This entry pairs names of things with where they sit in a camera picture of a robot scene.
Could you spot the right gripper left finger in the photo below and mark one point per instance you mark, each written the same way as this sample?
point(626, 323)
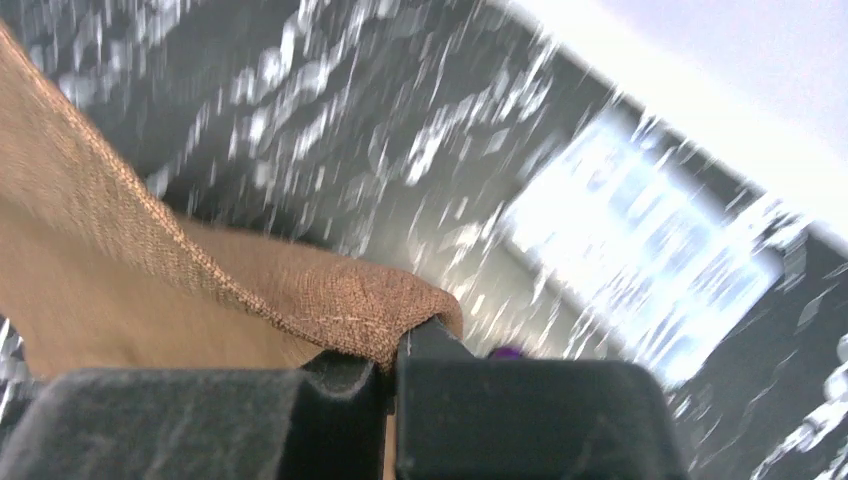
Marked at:
point(325, 421)

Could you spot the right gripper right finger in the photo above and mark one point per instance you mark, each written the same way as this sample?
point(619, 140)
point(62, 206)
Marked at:
point(463, 417)

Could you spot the brown burlap napkin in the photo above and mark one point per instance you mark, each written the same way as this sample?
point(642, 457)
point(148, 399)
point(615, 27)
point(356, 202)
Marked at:
point(96, 271)

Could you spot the purple spoon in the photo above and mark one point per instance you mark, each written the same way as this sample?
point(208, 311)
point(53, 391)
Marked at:
point(503, 352)

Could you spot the clear plastic organizer box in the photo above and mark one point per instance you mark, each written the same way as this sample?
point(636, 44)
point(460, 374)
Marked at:
point(638, 247)

